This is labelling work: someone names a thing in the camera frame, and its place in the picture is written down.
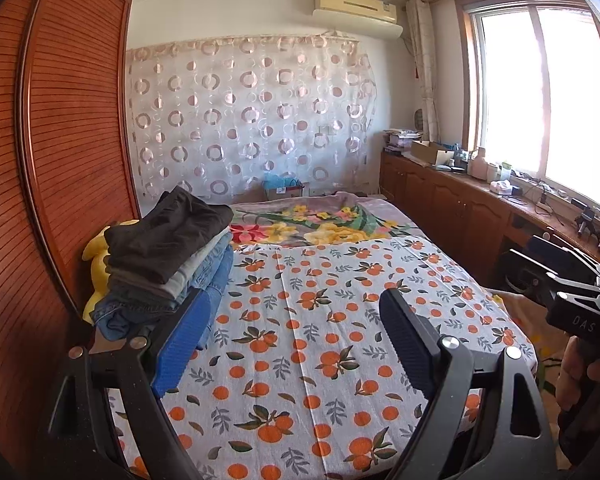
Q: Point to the floral blanket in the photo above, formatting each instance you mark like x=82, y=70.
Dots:
x=320, y=220

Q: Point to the wall air conditioner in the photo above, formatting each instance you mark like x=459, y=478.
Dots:
x=355, y=7

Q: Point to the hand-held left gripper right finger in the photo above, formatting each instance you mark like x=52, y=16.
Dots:
x=410, y=345

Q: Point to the beige patterned drape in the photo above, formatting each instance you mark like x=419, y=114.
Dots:
x=425, y=70

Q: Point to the yellow plush toy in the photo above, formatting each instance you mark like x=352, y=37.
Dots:
x=97, y=255

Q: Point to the wooden low cabinet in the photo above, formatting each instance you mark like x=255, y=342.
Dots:
x=455, y=210

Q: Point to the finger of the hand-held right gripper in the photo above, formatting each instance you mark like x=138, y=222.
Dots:
x=547, y=249
x=522, y=272

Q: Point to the folded grey pants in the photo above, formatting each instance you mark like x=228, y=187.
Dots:
x=190, y=272

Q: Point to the folded blue jeans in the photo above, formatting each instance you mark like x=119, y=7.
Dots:
x=215, y=270
x=125, y=315

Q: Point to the stack of books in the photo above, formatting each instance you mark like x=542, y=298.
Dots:
x=402, y=141

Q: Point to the open cardboard box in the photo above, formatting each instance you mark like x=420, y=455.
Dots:
x=430, y=154

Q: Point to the window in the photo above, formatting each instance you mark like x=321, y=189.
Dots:
x=540, y=100

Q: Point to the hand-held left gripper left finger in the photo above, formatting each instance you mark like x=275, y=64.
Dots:
x=180, y=355

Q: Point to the white tissue box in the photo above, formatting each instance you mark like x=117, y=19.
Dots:
x=500, y=188

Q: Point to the circle patterned sheer curtain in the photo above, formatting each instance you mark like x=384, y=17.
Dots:
x=255, y=115

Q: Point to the black pants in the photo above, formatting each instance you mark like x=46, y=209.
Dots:
x=170, y=235

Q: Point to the white plastic jug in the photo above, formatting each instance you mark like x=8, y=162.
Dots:
x=478, y=165

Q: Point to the person's right hand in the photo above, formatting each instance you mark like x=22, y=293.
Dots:
x=572, y=367

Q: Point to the small round fan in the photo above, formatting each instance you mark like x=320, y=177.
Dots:
x=419, y=120

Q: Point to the orange fruit print sheet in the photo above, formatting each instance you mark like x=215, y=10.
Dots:
x=305, y=360

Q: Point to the green capped bottle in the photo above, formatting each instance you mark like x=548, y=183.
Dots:
x=505, y=172

